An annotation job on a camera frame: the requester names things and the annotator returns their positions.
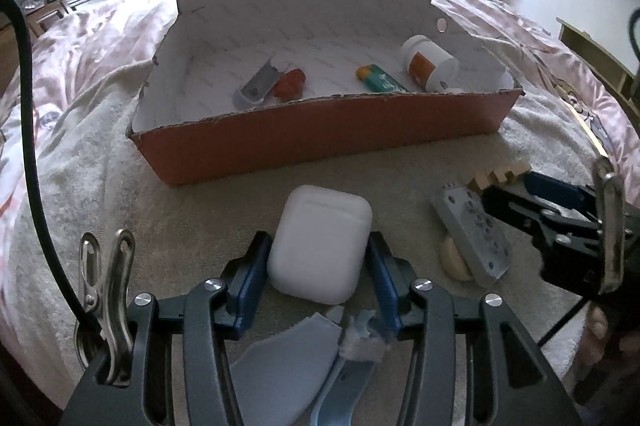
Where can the beige towel blanket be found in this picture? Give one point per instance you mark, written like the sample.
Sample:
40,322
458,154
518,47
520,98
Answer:
200,216

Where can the grey metal plate with holes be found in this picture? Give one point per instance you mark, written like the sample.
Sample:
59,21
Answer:
470,231

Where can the light blue plastic shell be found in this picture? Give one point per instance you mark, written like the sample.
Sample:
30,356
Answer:
280,371

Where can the person's right hand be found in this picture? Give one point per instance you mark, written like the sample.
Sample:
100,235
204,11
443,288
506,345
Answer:
597,326

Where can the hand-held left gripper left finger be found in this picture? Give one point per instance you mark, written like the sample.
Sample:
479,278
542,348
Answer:
250,276

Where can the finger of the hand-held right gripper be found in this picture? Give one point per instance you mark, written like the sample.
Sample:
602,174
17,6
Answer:
555,191
515,206

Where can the red plastic piece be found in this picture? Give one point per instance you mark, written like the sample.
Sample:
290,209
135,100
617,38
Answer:
289,85

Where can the red cardboard box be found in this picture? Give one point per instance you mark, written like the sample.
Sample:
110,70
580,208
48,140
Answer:
300,141

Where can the white bottle with orange label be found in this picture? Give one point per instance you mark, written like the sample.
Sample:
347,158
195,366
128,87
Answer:
425,63

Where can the white earbud case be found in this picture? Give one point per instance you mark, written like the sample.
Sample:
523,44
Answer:
320,241

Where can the green tube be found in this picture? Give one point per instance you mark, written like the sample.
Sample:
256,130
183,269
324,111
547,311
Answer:
385,81

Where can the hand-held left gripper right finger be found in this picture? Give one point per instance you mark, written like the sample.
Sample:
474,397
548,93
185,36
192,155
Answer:
385,286

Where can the lavender curved plastic piece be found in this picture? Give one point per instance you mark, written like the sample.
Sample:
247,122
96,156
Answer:
257,86

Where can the pink printed quilt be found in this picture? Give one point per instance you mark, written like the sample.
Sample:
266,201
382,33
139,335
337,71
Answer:
100,31

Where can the beige oval piece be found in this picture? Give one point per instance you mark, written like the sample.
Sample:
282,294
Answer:
452,261

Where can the olive wooden rack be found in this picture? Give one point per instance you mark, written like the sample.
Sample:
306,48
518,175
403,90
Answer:
600,56

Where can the wooden puzzle block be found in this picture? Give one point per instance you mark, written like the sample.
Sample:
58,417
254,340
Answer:
500,176

